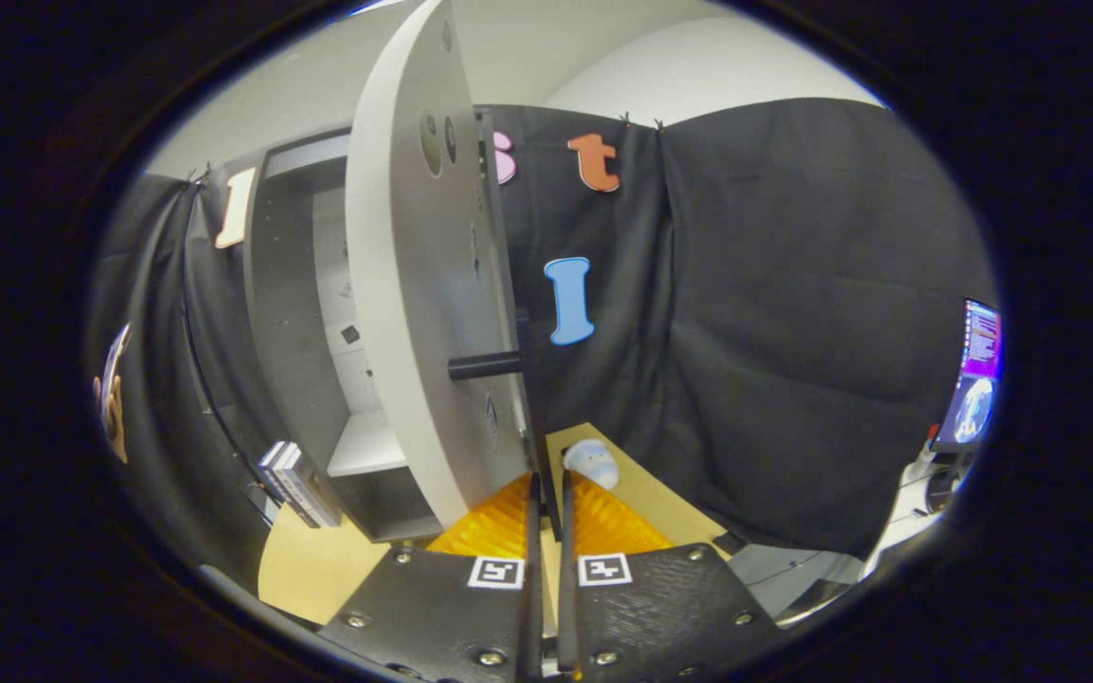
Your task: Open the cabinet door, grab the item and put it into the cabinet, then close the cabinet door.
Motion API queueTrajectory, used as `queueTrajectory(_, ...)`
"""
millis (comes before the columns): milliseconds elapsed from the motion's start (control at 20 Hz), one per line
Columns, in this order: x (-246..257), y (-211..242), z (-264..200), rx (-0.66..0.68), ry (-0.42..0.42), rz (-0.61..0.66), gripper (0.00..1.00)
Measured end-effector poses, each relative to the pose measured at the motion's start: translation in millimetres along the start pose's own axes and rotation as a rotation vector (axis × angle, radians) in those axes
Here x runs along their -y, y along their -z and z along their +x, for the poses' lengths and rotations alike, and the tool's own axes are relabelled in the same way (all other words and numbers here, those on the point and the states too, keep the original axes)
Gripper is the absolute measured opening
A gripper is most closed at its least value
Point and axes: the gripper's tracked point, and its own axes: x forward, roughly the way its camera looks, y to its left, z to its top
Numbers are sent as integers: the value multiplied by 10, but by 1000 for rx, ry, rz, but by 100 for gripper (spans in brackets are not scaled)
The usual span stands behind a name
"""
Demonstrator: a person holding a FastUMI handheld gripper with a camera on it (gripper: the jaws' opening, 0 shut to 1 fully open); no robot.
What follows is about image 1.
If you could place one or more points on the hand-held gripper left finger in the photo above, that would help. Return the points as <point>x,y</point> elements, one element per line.
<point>534,607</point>

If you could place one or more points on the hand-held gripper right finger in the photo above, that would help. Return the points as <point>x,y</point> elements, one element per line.
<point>567,607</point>

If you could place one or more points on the grey cabinet door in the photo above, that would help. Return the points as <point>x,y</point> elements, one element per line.
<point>414,285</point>

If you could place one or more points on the white rounded object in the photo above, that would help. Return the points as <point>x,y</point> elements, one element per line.
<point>592,462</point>

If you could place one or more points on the white cabinet shelf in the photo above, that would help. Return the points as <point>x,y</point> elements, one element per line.
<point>366,446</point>

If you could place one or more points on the white desk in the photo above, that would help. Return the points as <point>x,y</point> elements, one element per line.
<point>902,517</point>

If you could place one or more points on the black backdrop cloth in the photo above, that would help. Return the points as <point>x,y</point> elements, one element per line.
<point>793,332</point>

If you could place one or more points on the dark grey cabinet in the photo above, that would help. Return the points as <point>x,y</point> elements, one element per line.
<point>286,313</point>

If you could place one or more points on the black monitor stand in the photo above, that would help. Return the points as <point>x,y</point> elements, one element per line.
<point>937,489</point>

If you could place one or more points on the computer monitor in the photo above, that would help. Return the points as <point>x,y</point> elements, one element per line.
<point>978,370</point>

